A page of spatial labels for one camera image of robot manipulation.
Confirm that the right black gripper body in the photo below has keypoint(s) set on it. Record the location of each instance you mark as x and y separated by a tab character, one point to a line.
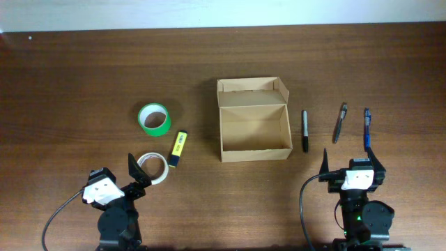
334	176

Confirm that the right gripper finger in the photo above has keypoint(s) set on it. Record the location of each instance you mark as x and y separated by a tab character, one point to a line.
324	165
378	167

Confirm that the white masking tape roll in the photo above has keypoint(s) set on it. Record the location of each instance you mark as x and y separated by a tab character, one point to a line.
155	165

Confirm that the yellow highlighter marker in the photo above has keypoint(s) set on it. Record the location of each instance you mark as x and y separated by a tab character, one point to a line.
178	148

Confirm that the black and white marker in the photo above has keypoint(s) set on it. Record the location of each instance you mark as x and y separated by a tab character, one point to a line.
305	134

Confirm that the green tape roll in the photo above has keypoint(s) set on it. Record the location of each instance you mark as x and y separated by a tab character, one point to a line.
154	119

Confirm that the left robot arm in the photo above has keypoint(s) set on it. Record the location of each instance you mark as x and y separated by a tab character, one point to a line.
118	224

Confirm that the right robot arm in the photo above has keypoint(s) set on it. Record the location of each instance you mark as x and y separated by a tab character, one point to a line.
366	223

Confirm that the blue pen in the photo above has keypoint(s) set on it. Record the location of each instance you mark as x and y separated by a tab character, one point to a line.
367	123

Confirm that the dark grey pen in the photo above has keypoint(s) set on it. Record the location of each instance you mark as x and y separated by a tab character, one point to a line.
342	116

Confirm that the open brown cardboard box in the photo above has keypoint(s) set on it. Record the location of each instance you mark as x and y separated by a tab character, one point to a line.
254	119

